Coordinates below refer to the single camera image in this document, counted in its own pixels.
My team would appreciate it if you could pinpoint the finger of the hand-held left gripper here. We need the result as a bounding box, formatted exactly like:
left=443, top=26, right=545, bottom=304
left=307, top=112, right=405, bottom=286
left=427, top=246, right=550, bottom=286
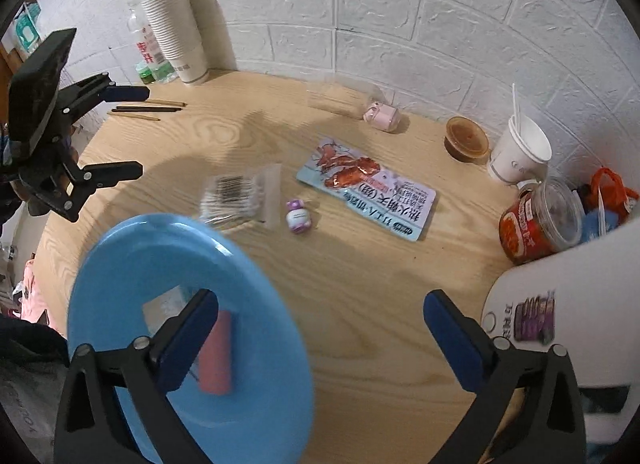
left=29, top=160, right=144, bottom=223
left=54, top=72, right=151, bottom=120

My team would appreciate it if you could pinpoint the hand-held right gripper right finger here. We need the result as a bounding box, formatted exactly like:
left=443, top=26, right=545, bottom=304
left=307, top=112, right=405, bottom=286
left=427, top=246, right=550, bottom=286
left=423, top=289, right=587, bottom=464

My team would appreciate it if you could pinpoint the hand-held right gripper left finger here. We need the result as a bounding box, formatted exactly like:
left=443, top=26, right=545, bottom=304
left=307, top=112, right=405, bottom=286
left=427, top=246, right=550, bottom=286
left=54, top=288, right=221, bottom=464

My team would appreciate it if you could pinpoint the blue plastic basin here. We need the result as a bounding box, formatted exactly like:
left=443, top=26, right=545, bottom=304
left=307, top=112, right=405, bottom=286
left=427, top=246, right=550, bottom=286
left=66, top=214, right=315, bottom=464

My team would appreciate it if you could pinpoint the clear toothpick box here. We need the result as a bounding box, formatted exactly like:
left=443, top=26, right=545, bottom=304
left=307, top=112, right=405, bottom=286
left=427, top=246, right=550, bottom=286
left=199, top=164, right=282, bottom=231

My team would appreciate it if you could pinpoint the small cartoon toy figure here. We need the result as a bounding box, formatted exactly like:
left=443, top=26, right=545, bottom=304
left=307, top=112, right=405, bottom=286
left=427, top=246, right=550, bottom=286
left=285, top=199, right=312, bottom=235

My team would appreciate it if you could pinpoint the wooden desktop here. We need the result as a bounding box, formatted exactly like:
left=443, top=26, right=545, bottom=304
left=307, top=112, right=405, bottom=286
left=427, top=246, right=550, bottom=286
left=35, top=69, right=551, bottom=464

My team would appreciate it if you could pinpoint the dark chopstick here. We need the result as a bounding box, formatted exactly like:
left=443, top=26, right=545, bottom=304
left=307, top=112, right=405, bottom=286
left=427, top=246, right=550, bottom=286
left=112, top=104, right=183, bottom=113

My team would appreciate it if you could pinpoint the pink cylindrical roll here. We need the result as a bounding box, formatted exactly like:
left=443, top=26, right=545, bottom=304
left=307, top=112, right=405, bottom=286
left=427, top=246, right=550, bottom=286
left=197, top=310, right=233, bottom=393

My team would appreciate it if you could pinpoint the clear water bottle red label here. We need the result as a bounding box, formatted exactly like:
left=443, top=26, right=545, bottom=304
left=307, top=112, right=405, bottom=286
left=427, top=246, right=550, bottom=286
left=127, top=4, right=178, bottom=85

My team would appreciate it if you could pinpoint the green white box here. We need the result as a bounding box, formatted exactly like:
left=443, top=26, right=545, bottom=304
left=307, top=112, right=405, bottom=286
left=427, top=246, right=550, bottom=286
left=12, top=1, right=43, bottom=50

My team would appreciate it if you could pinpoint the stack of white paper cups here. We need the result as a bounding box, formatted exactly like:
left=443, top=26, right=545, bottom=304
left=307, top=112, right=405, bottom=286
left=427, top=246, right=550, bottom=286
left=140, top=0, right=210, bottom=86

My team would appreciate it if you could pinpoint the red labelled clear jar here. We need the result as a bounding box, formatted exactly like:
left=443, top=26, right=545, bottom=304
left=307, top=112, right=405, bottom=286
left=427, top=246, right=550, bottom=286
left=499, top=176, right=586, bottom=265

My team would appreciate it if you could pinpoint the white electric kettle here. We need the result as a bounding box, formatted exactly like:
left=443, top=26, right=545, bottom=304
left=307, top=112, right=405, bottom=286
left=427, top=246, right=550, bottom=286
left=480, top=209, right=640, bottom=445

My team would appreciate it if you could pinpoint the pink cloth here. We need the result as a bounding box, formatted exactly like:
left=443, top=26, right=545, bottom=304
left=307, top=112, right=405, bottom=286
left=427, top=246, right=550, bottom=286
left=20, top=258, right=53, bottom=332

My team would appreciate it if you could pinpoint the light blue snack packet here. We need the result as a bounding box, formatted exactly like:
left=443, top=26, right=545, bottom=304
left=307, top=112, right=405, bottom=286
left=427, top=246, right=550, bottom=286
left=296, top=137, right=437, bottom=243

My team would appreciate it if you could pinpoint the blue plastic packet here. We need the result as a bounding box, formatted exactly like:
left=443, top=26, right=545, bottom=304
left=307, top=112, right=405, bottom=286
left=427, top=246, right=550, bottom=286
left=580, top=206, right=608, bottom=244

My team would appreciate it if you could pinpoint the white paper cup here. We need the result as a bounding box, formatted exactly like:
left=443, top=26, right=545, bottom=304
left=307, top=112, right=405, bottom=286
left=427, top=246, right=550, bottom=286
left=487, top=114, right=552, bottom=185

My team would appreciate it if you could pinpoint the brown sauce cup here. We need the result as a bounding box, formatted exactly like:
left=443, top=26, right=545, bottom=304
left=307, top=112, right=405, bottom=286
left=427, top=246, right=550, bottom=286
left=444, top=116, right=491, bottom=163

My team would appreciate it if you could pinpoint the orange plastic bag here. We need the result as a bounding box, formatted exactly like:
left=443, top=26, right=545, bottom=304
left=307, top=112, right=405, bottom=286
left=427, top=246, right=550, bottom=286
left=580, top=167, right=640, bottom=235

